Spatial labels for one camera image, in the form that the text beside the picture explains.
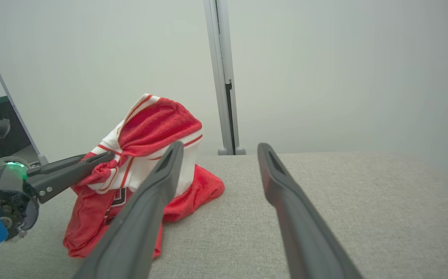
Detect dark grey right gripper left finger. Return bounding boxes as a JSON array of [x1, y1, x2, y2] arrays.
[[73, 141, 184, 279]]

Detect grey double partition post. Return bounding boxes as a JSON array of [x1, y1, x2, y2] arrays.
[[203, 0, 246, 156]]

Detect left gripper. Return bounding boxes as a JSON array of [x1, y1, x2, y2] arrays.
[[0, 151, 115, 241]]

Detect red white jersey shirt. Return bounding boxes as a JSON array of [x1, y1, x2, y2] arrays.
[[63, 93, 205, 259]]

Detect red shorts with white stripe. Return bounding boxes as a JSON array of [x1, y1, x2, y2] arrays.
[[162, 164, 225, 224]]

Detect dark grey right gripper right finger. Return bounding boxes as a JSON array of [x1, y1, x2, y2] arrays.
[[257, 143, 364, 279]]

